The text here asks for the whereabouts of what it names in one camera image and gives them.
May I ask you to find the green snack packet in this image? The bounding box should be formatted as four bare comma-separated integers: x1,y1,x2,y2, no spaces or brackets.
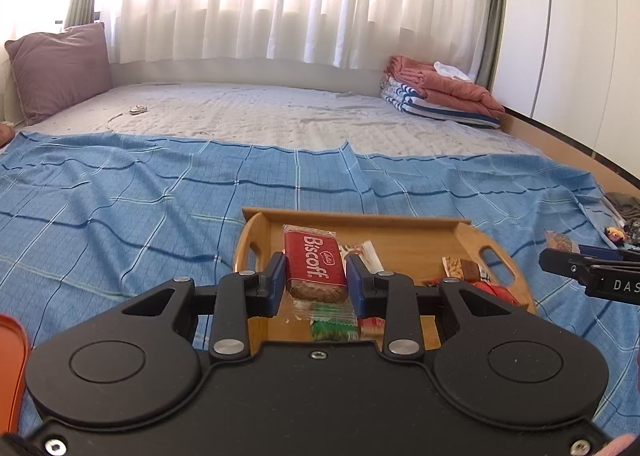
310,302,359,342

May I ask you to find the folded salmon blanket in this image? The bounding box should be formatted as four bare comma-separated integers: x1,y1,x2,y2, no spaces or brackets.
384,55,504,119

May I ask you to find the pink wrapped cake packet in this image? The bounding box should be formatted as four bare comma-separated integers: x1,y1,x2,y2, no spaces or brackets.
544,231,580,253

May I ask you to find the dark red snack packet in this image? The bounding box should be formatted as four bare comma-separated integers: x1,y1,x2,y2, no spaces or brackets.
442,257,491,283

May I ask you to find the wooden bed frame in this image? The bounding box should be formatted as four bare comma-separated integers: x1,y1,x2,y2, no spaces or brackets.
501,108,639,197

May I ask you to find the purple pillow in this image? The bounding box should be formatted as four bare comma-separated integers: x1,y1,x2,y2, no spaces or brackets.
4,22,112,125

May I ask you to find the blue checkered bed sheet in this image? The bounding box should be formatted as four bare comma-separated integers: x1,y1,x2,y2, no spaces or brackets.
1,132,639,436

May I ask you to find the white folded cloth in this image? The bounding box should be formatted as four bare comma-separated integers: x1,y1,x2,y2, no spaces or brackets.
433,61,473,82

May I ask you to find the wooden serving tray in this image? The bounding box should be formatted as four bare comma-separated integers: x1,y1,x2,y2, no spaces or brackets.
232,207,537,356

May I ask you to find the pink wafer snack packet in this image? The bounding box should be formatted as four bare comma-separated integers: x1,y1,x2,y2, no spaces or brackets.
358,317,385,341

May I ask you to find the white quilted mattress pad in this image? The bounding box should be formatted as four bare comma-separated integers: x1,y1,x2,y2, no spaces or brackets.
33,83,537,156

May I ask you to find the folded blue striped blanket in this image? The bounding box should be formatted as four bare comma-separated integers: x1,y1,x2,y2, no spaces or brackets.
381,76,500,130

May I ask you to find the small colourful toy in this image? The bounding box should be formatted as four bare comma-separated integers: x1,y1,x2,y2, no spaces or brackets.
604,226,627,246

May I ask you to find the dark patterned clothing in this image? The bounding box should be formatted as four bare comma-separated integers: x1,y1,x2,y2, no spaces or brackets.
605,193,640,248

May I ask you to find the orange plastic lid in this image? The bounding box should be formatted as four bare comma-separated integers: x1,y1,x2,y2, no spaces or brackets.
0,315,30,434

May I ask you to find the red Biscoff biscuit packet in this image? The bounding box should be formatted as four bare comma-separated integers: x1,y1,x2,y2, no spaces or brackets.
283,225,348,304

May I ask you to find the red nut snack bag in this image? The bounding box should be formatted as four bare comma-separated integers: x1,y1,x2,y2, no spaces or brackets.
418,277,527,309

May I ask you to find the white egg cake packet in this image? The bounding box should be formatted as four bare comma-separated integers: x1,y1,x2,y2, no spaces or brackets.
338,240,384,274

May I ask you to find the small charger with cable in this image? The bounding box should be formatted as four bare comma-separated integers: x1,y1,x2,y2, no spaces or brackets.
105,104,149,132

